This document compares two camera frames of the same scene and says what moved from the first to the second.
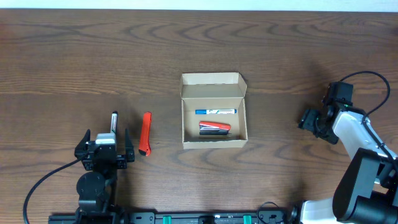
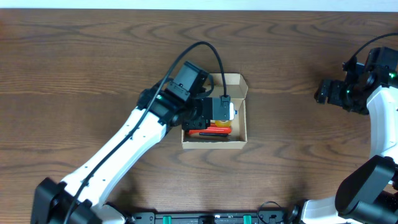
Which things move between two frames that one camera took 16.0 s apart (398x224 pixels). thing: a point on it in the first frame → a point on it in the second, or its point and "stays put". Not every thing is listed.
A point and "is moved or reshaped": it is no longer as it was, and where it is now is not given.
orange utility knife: x=145 y=134 is moved or reshaped
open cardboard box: x=213 y=91 stays put
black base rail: x=261 y=217 stays put
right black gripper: x=303 y=123 → x=332 y=98
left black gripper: x=79 y=150 → x=203 y=122
